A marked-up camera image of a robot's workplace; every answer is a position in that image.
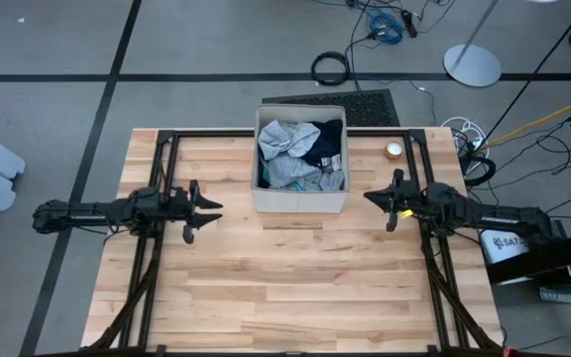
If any beige fabric storage box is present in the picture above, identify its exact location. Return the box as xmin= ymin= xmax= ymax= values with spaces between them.
xmin=250 ymin=103 xmax=351 ymax=215

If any coiled black cable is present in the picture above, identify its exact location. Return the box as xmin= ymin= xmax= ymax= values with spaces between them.
xmin=310 ymin=51 xmax=352 ymax=87

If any white cable bundle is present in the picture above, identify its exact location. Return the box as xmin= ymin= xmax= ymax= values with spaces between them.
xmin=436 ymin=115 xmax=488 ymax=153

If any yellow cable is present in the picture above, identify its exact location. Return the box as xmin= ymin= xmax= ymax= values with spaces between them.
xmin=481 ymin=92 xmax=571 ymax=151

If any thick black cable loop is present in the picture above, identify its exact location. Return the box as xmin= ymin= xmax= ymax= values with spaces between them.
xmin=463 ymin=152 xmax=499 ymax=188

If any coiled blue cable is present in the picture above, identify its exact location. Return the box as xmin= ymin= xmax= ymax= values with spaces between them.
xmin=364 ymin=9 xmax=405 ymax=46

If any round grey stand base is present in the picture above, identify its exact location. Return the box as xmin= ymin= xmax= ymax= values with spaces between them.
xmin=442 ymin=43 xmax=503 ymax=89

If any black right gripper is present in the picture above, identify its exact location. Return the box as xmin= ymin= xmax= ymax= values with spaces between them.
xmin=363 ymin=169 xmax=431 ymax=233

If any black floor mat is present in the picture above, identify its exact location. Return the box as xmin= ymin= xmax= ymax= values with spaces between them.
xmin=261 ymin=88 xmax=401 ymax=128

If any black desk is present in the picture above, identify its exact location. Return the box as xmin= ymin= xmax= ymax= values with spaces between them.
xmin=483 ymin=220 xmax=571 ymax=351

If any white printed paper sign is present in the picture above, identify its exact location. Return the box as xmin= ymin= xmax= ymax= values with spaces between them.
xmin=478 ymin=228 xmax=532 ymax=265

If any grey shirt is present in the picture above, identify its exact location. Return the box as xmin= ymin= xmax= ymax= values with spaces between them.
xmin=265 ymin=153 xmax=347 ymax=193

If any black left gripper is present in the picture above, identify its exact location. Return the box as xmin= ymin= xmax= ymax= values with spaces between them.
xmin=166 ymin=178 xmax=224 ymax=245

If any black metal table frame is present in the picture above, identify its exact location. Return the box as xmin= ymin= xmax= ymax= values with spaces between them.
xmin=86 ymin=127 xmax=504 ymax=357

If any black power strip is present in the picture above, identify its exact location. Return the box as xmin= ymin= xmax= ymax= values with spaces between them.
xmin=400 ymin=8 xmax=419 ymax=40

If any long thin black cable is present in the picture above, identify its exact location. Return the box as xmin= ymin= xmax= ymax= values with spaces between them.
xmin=472 ymin=2 xmax=571 ymax=150

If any teal flat box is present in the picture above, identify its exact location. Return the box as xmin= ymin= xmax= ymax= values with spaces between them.
xmin=537 ymin=286 xmax=571 ymax=305

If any navy dotted garment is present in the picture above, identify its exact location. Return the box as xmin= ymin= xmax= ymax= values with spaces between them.
xmin=304 ymin=118 xmax=345 ymax=173

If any grey stand pole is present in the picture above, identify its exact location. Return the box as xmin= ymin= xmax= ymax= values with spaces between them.
xmin=451 ymin=0 xmax=501 ymax=70

